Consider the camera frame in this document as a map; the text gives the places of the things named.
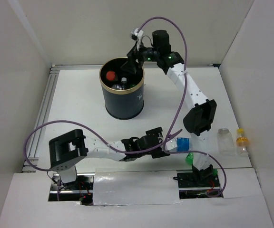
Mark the dark blue cylindrical bin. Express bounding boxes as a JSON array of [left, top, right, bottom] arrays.
[[99, 57, 145, 120]]

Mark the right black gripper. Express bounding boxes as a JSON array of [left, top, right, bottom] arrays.
[[121, 39, 160, 74]]

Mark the green bottle near right base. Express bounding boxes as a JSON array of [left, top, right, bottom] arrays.
[[185, 153, 194, 165]]

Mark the small bottle red cap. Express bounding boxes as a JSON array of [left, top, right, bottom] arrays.
[[106, 70, 117, 82]]

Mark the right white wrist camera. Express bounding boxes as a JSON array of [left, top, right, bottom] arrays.
[[131, 28, 143, 50]]

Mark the clear bottle red label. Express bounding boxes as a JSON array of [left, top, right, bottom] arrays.
[[111, 84, 122, 90]]

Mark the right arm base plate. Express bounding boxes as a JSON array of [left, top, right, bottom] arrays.
[[173, 171, 221, 200]]

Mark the clear wide-mouth plastic jar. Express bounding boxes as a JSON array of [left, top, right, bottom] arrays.
[[217, 128, 235, 156]]

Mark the small bottle yellow cap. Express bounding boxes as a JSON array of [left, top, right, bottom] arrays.
[[236, 128, 249, 157]]

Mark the clear bottle blue label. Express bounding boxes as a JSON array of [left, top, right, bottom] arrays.
[[165, 137, 191, 153]]

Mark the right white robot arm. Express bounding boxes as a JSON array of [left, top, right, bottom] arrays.
[[121, 29, 217, 186]]

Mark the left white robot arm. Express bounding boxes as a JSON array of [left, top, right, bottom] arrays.
[[49, 127, 170, 190]]

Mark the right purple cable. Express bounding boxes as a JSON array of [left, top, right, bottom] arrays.
[[138, 16, 227, 198]]

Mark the silver tape sheet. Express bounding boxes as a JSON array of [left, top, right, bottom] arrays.
[[93, 171, 180, 206]]

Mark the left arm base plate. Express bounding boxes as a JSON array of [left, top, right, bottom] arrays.
[[48, 173, 94, 206]]

